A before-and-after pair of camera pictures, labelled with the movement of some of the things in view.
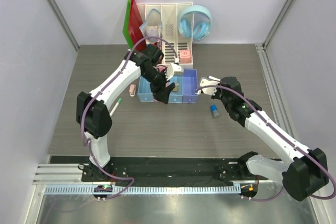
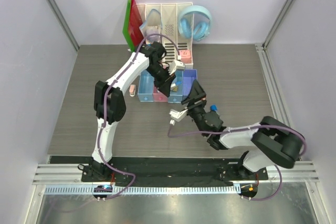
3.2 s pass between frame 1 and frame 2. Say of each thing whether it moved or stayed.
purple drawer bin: stayed
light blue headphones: stayed
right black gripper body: moved
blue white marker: moved
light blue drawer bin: stayed
